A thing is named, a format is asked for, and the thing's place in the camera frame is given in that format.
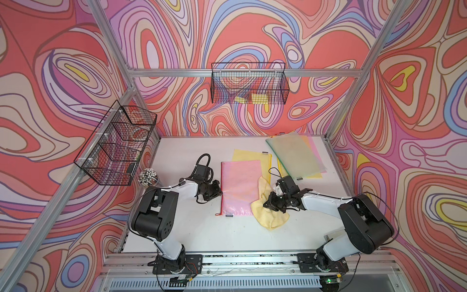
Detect black wire basket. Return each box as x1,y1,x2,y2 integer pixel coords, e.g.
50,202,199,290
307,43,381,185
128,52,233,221
210,61,290,105
74,101,157,186

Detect yellow microfiber cloth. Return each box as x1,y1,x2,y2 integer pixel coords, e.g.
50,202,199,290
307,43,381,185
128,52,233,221
250,176,289,231

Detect clear mesh document bag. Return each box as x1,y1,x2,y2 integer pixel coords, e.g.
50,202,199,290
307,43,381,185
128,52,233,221
265,134,327,180

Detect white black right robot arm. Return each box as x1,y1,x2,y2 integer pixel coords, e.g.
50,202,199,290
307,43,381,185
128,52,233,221
263,176,395,270

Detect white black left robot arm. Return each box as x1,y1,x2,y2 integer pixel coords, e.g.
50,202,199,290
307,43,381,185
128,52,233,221
127,165,222,262

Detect black wire basket back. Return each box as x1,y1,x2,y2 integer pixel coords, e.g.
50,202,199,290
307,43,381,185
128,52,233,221
210,61,290,105

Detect black wire basket left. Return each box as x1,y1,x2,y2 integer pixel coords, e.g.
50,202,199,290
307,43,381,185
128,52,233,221
74,101,157,186

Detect blue grey stapler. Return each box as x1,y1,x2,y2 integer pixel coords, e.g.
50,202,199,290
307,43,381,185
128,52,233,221
324,228,345,242

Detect pink mesh document bag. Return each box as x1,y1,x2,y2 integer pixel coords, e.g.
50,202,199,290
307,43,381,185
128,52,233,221
308,136,327,173

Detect yellow sticky notes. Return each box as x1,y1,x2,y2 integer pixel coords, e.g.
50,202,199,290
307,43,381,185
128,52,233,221
233,93,269,105

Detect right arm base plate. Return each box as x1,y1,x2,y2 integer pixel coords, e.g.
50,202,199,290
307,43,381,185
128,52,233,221
294,253,349,274

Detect pale yellow document bag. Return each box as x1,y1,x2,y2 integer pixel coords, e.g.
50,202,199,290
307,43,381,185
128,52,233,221
231,148,273,185

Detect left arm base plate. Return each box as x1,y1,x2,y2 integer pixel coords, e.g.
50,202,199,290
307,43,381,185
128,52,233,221
151,254,203,276

